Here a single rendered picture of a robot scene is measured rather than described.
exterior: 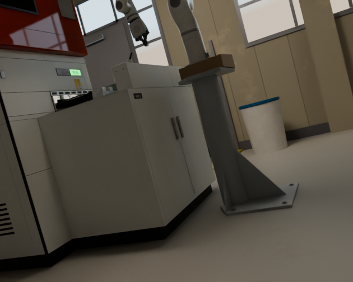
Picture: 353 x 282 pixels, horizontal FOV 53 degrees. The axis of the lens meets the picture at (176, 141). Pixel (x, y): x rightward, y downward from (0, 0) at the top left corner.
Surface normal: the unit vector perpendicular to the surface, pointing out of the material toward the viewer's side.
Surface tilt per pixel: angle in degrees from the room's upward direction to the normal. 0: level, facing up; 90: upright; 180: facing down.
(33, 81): 90
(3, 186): 90
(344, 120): 90
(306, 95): 90
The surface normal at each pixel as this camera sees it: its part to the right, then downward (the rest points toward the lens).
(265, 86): -0.40, 0.16
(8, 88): 0.89, -0.22
